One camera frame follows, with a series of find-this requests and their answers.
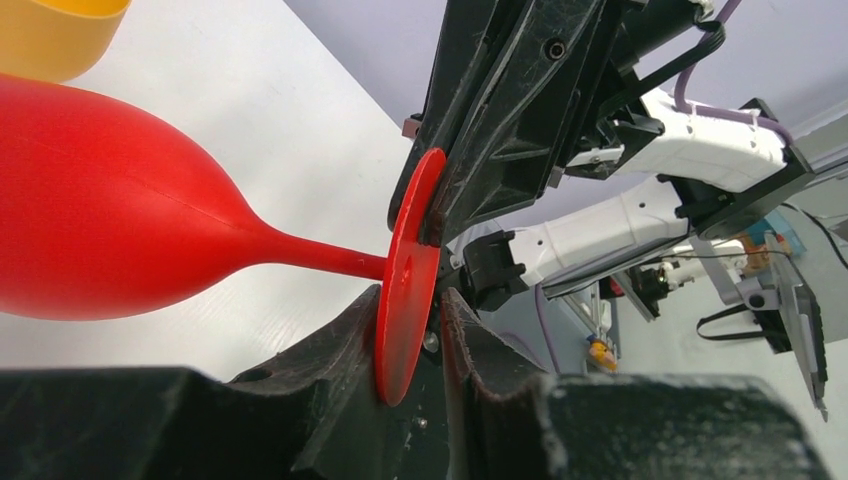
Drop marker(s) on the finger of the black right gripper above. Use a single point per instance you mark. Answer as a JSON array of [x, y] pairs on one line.
[[508, 96]]

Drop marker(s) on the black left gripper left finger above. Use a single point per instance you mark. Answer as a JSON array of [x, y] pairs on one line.
[[309, 412]]

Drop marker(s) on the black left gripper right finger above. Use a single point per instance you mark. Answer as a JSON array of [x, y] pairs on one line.
[[509, 419]]

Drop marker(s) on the red wine glass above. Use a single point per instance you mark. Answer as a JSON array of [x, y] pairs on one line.
[[107, 212]]

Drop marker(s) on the yellow wine glass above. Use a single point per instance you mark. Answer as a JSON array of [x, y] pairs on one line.
[[56, 41]]

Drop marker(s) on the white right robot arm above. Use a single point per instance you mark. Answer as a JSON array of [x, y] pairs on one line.
[[708, 173]]

